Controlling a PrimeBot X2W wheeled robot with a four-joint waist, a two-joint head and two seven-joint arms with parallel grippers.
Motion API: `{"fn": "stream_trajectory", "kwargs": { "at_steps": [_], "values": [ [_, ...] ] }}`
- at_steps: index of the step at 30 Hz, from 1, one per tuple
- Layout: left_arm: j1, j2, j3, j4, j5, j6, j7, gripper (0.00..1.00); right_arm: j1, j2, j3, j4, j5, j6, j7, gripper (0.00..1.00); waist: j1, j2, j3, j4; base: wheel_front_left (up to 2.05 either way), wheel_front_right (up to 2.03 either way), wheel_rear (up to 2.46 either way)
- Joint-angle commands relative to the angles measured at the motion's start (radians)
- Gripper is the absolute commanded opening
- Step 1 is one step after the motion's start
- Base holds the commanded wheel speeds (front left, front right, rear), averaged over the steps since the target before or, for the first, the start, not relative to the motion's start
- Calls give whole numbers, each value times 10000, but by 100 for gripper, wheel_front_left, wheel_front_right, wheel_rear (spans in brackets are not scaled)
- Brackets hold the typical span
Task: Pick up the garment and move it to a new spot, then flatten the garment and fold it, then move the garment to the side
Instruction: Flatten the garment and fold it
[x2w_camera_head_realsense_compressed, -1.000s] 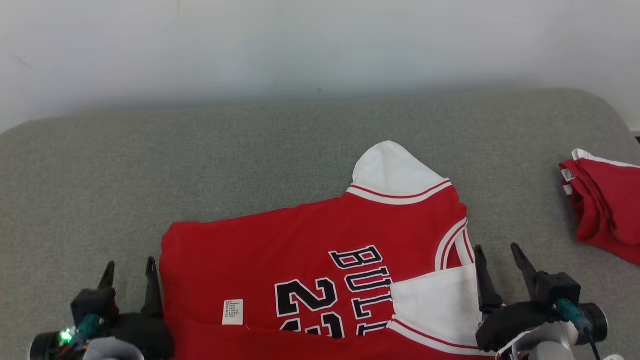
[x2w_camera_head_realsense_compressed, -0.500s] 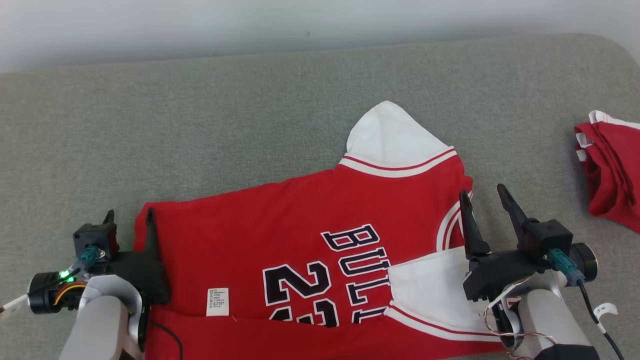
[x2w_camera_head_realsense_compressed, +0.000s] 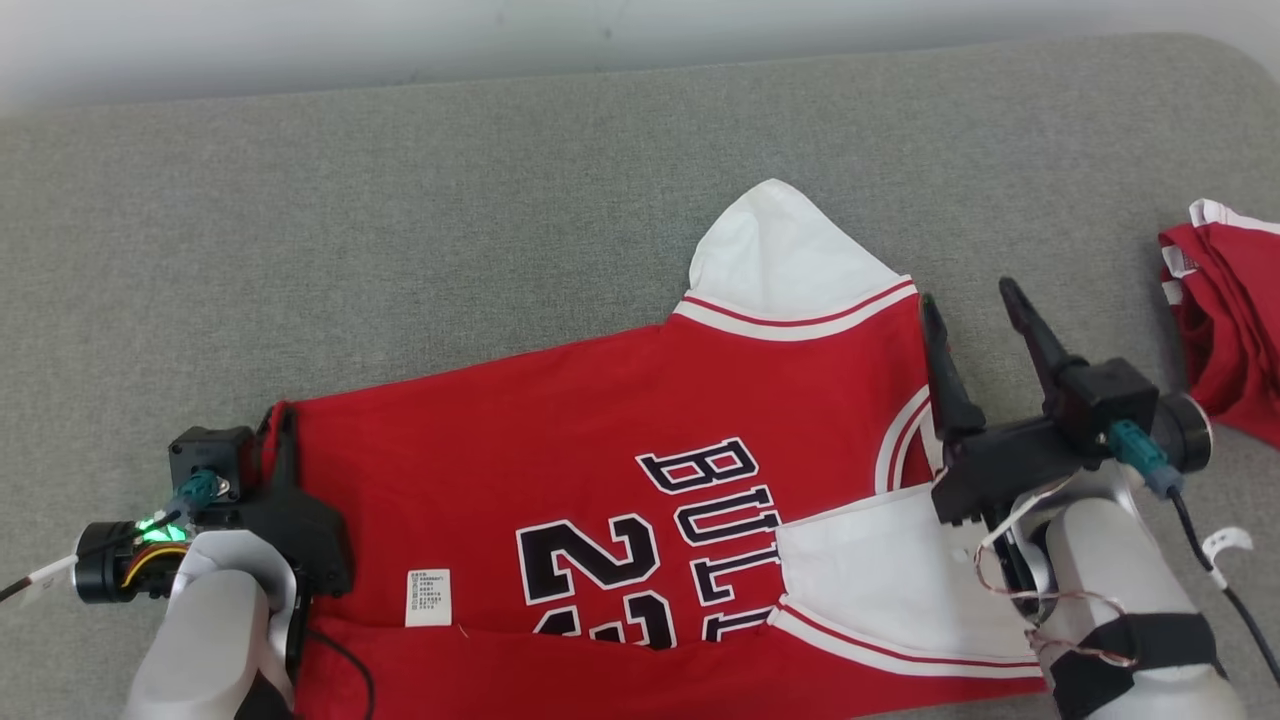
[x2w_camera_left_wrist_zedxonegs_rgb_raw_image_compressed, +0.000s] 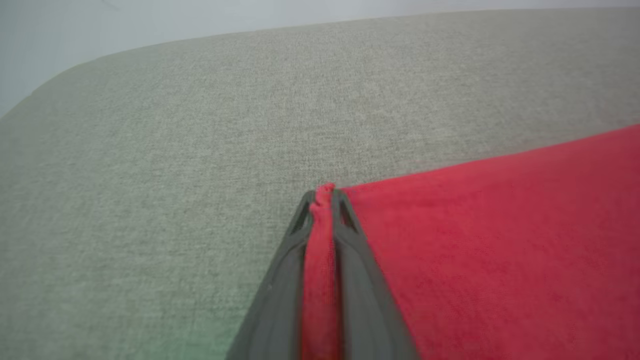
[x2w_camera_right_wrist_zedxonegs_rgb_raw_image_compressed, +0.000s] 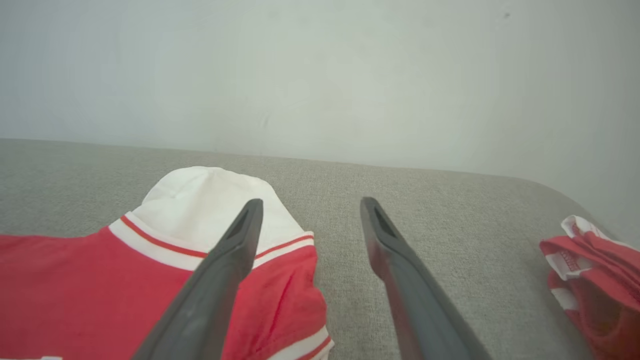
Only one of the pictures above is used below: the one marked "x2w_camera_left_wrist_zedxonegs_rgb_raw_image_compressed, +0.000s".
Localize red jersey shirt white sleeves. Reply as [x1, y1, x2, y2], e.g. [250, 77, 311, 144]
[299, 123, 640, 360]

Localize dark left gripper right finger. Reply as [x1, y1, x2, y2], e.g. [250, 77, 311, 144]
[330, 188, 421, 360]

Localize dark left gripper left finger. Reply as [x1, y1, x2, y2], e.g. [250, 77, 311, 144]
[225, 190, 317, 360]

